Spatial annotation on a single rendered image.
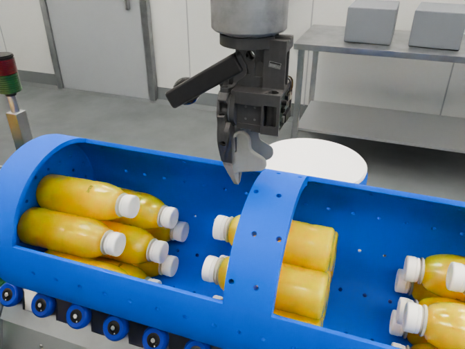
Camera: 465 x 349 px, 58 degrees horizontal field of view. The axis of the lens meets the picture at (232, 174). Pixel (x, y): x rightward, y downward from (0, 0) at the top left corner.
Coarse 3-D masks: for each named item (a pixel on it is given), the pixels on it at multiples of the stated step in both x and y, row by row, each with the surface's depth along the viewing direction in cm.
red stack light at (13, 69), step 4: (4, 60) 110; (8, 60) 111; (12, 60) 112; (0, 64) 110; (4, 64) 111; (8, 64) 111; (12, 64) 113; (16, 64) 115; (0, 68) 111; (4, 68) 111; (8, 68) 112; (12, 68) 113; (16, 68) 114; (0, 72) 111; (4, 72) 111; (8, 72) 112; (12, 72) 113; (16, 72) 114
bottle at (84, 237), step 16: (32, 208) 73; (32, 224) 70; (48, 224) 69; (64, 224) 69; (80, 224) 68; (96, 224) 69; (32, 240) 71; (48, 240) 69; (64, 240) 68; (80, 240) 67; (96, 240) 68; (80, 256) 69; (96, 256) 69
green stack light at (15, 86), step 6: (0, 78) 112; (6, 78) 112; (12, 78) 113; (18, 78) 115; (0, 84) 113; (6, 84) 113; (12, 84) 114; (18, 84) 115; (0, 90) 114; (6, 90) 114; (12, 90) 114; (18, 90) 116
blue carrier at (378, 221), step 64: (0, 192) 65; (192, 192) 83; (256, 192) 59; (320, 192) 71; (384, 192) 62; (0, 256) 66; (192, 256) 84; (256, 256) 53; (192, 320) 57; (256, 320) 53; (384, 320) 72
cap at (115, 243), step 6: (114, 234) 68; (120, 234) 69; (108, 240) 67; (114, 240) 67; (120, 240) 69; (108, 246) 67; (114, 246) 67; (120, 246) 69; (108, 252) 68; (114, 252) 68; (120, 252) 69
